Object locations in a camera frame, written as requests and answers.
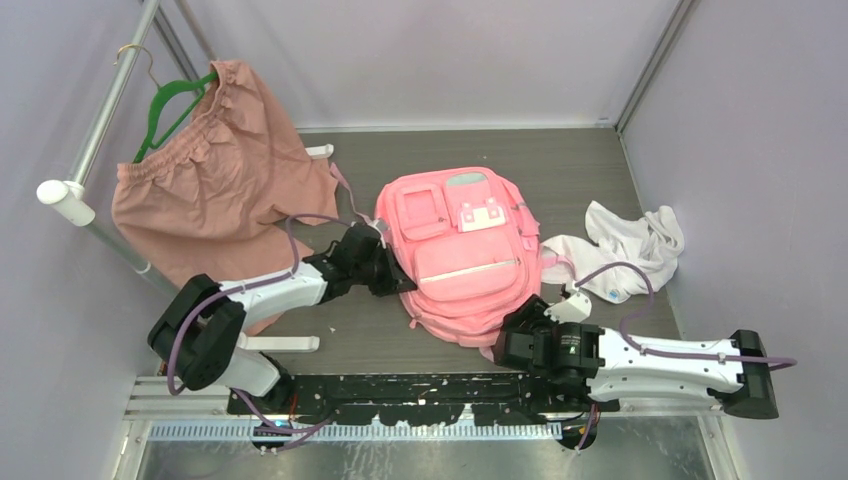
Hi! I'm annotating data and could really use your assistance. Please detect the white clothes rack stand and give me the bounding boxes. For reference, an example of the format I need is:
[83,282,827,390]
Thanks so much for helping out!
[37,1,341,356]

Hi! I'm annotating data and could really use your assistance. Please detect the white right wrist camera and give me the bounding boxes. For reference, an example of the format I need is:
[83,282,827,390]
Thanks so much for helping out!
[544,289,592,323]

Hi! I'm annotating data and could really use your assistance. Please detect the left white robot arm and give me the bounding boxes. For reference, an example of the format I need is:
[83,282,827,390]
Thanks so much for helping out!
[147,223,417,413]

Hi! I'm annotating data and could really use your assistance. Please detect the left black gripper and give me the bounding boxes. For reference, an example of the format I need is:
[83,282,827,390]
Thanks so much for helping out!
[351,241,414,296]

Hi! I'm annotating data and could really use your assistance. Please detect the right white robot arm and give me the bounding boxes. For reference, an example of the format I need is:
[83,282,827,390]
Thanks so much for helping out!
[492,293,779,420]

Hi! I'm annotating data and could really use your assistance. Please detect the white slotted cable duct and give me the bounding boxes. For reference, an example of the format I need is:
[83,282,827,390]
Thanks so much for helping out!
[147,419,563,442]

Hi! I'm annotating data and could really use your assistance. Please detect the white crumpled cloth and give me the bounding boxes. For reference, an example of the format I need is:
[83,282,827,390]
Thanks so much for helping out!
[541,201,685,291]

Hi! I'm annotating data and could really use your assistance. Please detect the pink student backpack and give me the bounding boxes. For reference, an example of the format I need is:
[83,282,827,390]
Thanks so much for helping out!
[361,166,542,359]

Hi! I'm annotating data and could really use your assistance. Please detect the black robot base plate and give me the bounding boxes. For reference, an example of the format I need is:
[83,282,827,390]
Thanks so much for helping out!
[227,372,594,427]

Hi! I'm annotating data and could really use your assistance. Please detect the pink shorts on hanger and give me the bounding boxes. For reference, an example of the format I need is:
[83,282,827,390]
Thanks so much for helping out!
[111,59,340,338]

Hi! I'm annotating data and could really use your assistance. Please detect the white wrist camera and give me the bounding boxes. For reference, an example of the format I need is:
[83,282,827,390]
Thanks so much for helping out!
[368,218,390,236]
[544,289,592,323]

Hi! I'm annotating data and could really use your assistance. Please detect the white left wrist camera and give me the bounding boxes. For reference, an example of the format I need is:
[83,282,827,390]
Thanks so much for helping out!
[368,218,390,236]

